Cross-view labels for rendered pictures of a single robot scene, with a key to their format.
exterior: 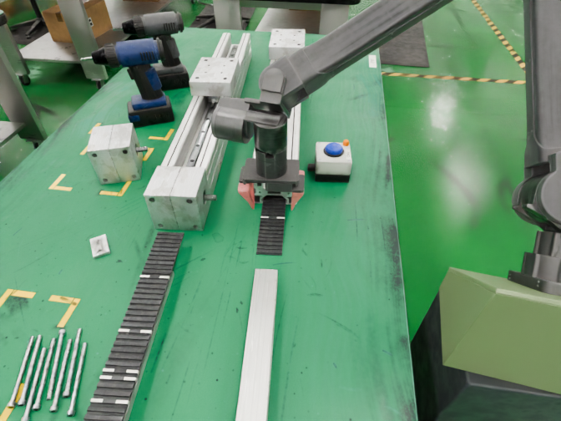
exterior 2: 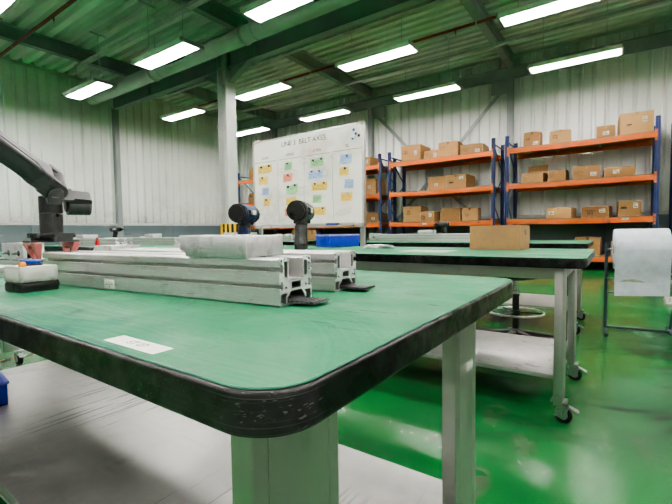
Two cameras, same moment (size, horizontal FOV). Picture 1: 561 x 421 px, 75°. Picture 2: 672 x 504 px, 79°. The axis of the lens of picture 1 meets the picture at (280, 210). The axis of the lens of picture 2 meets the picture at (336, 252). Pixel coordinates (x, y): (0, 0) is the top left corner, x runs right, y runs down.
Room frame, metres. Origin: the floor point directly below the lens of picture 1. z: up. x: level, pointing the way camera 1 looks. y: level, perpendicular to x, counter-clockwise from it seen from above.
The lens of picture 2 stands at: (1.79, -0.66, 0.91)
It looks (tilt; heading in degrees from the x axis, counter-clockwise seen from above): 3 degrees down; 117
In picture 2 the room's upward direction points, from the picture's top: 1 degrees counter-clockwise
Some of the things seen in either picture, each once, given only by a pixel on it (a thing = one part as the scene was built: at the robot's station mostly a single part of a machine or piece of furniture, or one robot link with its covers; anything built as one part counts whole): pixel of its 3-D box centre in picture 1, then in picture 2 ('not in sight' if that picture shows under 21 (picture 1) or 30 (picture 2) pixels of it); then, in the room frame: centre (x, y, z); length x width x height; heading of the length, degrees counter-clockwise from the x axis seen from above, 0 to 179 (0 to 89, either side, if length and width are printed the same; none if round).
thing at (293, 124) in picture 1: (283, 98); (155, 271); (0.99, -0.01, 0.82); 0.80 x 0.10 x 0.09; 177
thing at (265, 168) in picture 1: (271, 160); (51, 226); (0.54, 0.02, 0.93); 0.10 x 0.07 x 0.07; 87
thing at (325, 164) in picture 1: (328, 161); (35, 276); (0.70, -0.11, 0.81); 0.10 x 0.08 x 0.06; 87
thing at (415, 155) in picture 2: not in sight; (443, 203); (-0.46, 10.16, 1.58); 2.83 x 0.98 x 3.15; 171
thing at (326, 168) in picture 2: not in sight; (306, 225); (-0.45, 3.12, 0.97); 1.50 x 0.50 x 1.95; 171
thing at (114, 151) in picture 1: (122, 153); not in sight; (0.72, 0.37, 0.83); 0.11 x 0.10 x 0.10; 102
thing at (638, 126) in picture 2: not in sight; (576, 196); (2.51, 9.71, 1.59); 2.83 x 0.98 x 3.17; 171
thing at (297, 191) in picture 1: (285, 190); (42, 251); (0.54, -0.01, 0.86); 0.07 x 0.07 x 0.09; 87
